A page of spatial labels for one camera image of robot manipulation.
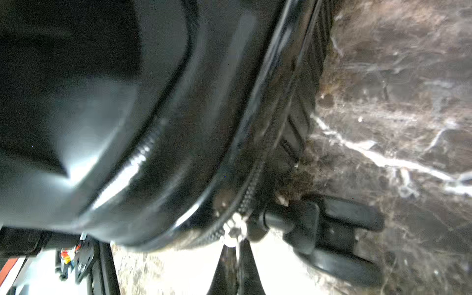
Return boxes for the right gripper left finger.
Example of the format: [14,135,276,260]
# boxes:
[207,246,238,295]

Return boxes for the black ribbed hard-shell suitcase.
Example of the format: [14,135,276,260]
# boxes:
[1,1,384,286]

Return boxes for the silver zipper pull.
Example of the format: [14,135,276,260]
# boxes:
[220,212,248,248]

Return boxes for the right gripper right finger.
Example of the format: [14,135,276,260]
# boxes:
[238,240,265,295]

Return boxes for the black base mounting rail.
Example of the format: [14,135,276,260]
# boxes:
[1,227,120,295]

